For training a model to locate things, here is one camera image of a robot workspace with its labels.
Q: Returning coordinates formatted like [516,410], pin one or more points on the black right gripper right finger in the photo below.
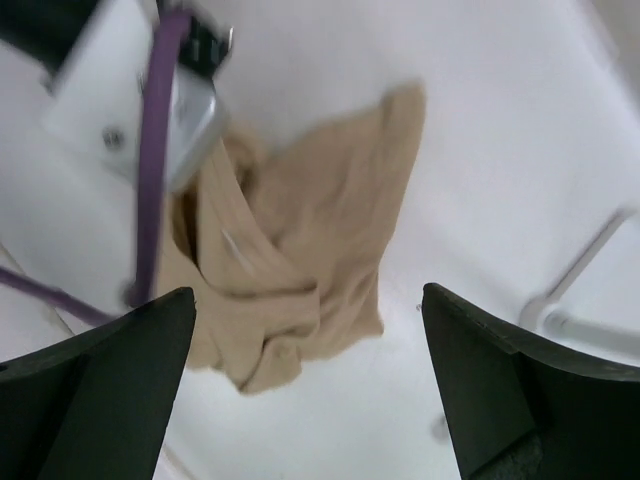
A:
[519,406]

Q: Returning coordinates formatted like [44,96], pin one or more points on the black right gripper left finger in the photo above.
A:
[97,405]

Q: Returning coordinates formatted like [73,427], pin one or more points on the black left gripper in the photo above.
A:
[45,30]

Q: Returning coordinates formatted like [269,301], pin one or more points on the beige t shirt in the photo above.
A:
[283,249]

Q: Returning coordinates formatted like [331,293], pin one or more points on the white clothes rack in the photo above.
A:
[594,304]

